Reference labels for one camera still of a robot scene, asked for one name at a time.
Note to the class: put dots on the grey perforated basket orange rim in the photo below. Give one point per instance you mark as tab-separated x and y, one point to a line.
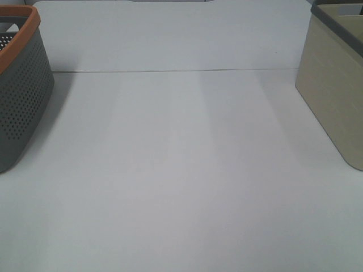
26	81

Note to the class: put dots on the beige basket grey rim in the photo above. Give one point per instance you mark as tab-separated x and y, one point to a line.
329	76

